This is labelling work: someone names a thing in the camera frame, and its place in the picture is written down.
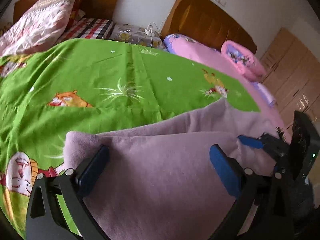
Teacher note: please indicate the white charger with cable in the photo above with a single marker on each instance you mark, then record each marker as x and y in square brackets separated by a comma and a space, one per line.
[152, 33]

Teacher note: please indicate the pink white patterned pillow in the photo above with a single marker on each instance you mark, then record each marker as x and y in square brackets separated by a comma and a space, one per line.
[38, 28]

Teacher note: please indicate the wooden wardrobe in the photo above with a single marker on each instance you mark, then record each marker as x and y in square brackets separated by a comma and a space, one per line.
[292, 77]

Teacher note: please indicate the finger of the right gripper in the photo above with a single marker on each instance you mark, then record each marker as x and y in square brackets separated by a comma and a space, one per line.
[251, 142]

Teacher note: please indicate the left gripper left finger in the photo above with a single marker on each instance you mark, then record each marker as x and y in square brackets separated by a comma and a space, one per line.
[45, 219]

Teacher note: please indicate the rolled pink quilt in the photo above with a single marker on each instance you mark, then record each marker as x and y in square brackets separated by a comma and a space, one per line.
[243, 60]

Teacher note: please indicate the plaid bed sheet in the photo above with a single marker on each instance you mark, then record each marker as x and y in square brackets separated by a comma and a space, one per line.
[88, 28]

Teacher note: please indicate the folded lilac white cloth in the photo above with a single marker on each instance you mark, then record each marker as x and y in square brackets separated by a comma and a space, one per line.
[262, 95]

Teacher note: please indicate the white wall switch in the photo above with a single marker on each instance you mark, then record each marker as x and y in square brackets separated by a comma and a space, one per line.
[221, 2]

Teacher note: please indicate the green cartoon bed sheet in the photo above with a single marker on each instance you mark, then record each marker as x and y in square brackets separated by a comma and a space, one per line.
[92, 86]

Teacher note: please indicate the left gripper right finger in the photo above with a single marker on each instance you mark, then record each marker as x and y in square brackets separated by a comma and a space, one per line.
[245, 218]

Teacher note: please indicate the left wooden headboard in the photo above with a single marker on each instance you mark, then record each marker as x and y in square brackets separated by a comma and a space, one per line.
[102, 9]

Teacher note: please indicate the lilac knit pants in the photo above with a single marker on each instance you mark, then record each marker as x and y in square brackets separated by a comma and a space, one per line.
[159, 182]

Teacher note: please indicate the wooden headboard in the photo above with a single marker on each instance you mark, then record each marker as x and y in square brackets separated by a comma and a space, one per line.
[102, 9]
[207, 23]

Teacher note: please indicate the pink bed sheet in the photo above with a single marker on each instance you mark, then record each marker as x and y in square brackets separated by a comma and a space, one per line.
[200, 55]

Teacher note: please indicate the right wooden headboard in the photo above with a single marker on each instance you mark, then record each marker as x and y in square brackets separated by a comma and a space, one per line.
[207, 23]

